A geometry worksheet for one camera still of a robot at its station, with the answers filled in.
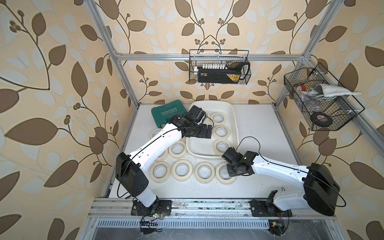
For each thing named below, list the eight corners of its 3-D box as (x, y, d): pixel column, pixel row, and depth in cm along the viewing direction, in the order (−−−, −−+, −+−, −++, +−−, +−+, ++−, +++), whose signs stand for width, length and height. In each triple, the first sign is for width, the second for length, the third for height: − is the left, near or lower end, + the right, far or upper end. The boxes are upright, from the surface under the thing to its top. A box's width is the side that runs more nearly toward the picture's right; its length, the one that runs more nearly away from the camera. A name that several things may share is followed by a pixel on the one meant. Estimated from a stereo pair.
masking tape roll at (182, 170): (171, 181, 85) (171, 179, 82) (174, 161, 92) (173, 159, 90) (191, 181, 85) (191, 179, 82) (192, 161, 92) (192, 159, 90)
